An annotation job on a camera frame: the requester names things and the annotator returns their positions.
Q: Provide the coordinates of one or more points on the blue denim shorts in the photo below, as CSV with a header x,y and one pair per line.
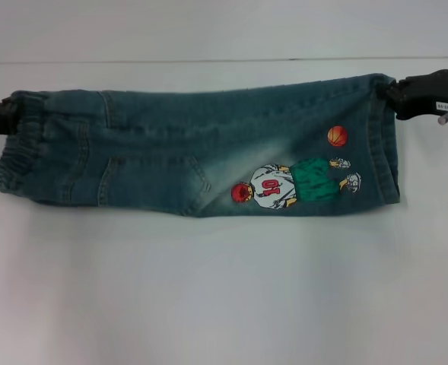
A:
x,y
170,152

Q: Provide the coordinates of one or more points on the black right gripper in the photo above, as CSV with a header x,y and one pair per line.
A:
x,y
425,102

